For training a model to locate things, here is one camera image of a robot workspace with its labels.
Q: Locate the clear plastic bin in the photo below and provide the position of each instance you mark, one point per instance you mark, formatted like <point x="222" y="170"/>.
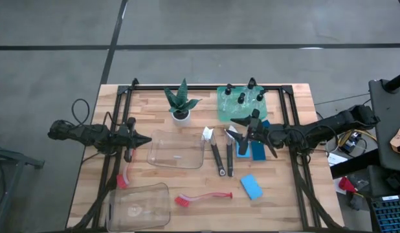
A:
<point x="138" y="207"/>
<point x="174" y="149"/>

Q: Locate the small electronics box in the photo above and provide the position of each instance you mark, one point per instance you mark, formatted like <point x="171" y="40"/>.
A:
<point x="350" y="142"/>

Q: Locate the black aluminium rig frame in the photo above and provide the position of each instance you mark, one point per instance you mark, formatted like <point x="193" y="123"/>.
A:
<point x="203" y="87"/>

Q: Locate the clear soap dispenser bottle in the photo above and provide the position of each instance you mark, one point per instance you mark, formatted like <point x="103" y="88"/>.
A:
<point x="241" y="98"/>
<point x="260" y="96"/>
<point x="250" y="84"/>
<point x="228" y="90"/>

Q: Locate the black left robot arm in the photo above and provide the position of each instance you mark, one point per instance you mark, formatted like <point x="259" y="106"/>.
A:
<point x="86" y="134"/>

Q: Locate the dark grey cart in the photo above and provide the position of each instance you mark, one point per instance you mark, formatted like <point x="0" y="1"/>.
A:
<point x="391" y="113"/>

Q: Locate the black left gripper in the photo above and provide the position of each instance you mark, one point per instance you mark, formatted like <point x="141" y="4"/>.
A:
<point x="128" y="140"/>

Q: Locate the white paper sheet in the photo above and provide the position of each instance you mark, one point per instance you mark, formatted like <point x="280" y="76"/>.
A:
<point x="334" y="159"/>

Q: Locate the grey metal stand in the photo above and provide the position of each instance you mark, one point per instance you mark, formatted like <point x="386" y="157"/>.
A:
<point x="12" y="160"/>

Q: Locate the snake plant in white pot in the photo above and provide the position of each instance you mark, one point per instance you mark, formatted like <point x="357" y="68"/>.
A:
<point x="180" y="121"/>

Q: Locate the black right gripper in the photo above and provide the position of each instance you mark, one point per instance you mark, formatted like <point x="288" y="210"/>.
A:
<point x="263" y="132"/>

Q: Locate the red plastic object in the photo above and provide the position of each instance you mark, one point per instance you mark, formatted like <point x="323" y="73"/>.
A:
<point x="345" y="185"/>

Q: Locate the green translucent tray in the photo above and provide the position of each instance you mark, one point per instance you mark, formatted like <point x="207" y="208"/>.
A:
<point x="226" y="115"/>

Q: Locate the light blue sponge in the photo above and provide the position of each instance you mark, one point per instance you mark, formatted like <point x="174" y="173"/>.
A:
<point x="251" y="187"/>
<point x="237" y="152"/>

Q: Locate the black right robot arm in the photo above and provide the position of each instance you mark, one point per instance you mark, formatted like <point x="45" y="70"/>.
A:
<point x="332" y="124"/>

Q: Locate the red dish brush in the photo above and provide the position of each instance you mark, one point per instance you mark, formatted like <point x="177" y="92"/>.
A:
<point x="181" y="201"/>
<point x="122" y="181"/>

